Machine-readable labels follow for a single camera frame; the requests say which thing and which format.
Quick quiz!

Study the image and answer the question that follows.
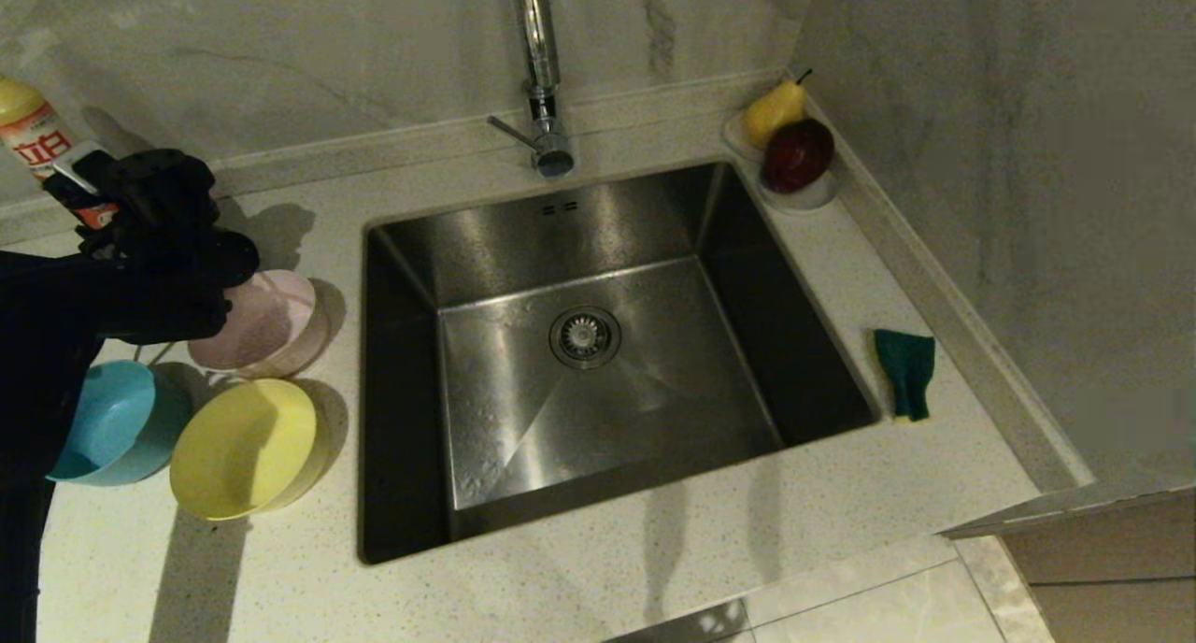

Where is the dark red apple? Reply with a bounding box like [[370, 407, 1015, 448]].
[[762, 118, 836, 195]]

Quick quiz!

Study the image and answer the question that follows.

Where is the chrome faucet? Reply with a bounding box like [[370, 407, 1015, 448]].
[[489, 0, 577, 179]]

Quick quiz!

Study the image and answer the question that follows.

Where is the orange yellow detergent bottle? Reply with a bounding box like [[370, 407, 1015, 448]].
[[0, 75, 121, 231]]

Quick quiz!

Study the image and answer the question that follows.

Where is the yellow plastic bowl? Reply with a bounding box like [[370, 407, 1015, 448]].
[[169, 379, 328, 521]]

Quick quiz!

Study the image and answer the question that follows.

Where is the small white dish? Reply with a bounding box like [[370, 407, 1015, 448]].
[[755, 171, 839, 215], [722, 113, 769, 163]]

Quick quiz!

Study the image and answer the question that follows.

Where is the green and yellow sponge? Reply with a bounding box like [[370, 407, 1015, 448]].
[[874, 330, 936, 423]]

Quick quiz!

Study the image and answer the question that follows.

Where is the light wood cabinet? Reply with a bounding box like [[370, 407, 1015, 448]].
[[1000, 498, 1196, 643]]

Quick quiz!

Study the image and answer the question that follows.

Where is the stainless steel sink basin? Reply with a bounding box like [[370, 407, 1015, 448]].
[[360, 162, 881, 564]]

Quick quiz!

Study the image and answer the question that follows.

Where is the pink plastic bowl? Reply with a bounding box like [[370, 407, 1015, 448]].
[[187, 269, 331, 380]]

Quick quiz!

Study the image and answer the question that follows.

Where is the round metal drain strainer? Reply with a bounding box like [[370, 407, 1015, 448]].
[[549, 307, 623, 371]]

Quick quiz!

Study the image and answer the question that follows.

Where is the blue plastic bowl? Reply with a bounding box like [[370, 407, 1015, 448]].
[[47, 361, 192, 487]]

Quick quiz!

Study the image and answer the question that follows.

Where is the yellow pear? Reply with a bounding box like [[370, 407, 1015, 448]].
[[743, 70, 812, 150]]

